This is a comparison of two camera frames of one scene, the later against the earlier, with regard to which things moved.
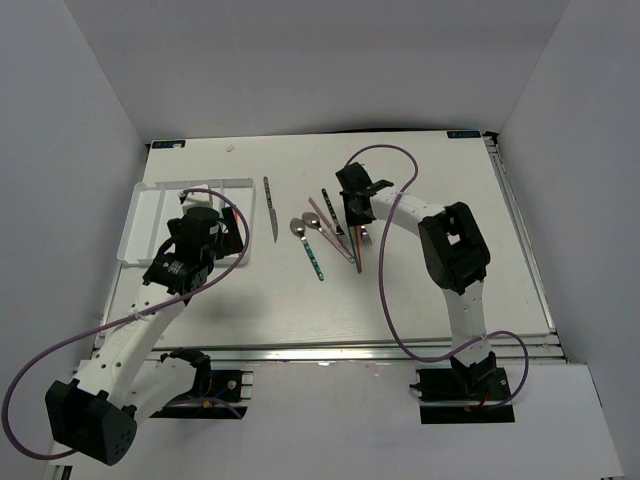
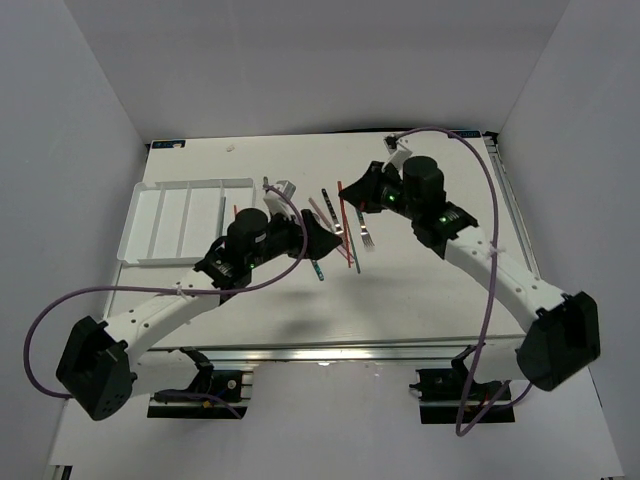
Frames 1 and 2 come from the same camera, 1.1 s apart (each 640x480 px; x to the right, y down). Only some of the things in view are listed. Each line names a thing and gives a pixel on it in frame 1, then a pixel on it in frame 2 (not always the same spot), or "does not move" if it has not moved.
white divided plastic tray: x=153 y=203 does not move
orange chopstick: x=358 y=248 to x=344 y=221
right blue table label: x=463 y=133 does not move
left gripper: x=229 y=242 to x=321 y=241
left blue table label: x=167 y=144 does not move
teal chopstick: x=356 y=261 does not move
